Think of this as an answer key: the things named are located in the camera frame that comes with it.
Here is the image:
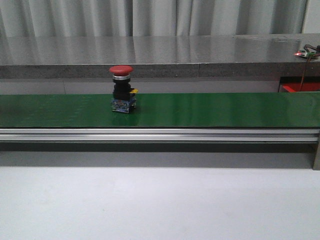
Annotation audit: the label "grey stone-top counter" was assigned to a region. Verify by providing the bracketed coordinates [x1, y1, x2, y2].
[0, 33, 320, 79]

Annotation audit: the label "green conveyor belt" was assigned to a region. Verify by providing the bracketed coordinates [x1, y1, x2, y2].
[0, 92, 320, 128]

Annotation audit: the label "red bin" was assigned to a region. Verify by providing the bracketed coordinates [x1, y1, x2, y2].
[280, 82, 320, 93]

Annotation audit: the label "small circuit board red LED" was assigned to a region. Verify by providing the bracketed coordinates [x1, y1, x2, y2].
[294, 50, 317, 59]

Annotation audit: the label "grey pleated curtain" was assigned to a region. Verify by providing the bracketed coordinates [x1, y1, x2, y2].
[0, 0, 308, 37]

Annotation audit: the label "aluminium conveyor frame rail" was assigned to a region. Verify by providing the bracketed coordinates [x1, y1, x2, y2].
[0, 128, 320, 143]

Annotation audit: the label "grey conveyor support post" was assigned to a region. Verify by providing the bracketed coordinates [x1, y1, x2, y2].
[312, 137, 320, 171]

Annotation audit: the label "red and black wires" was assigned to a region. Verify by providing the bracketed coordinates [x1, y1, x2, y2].
[298, 44, 320, 93]

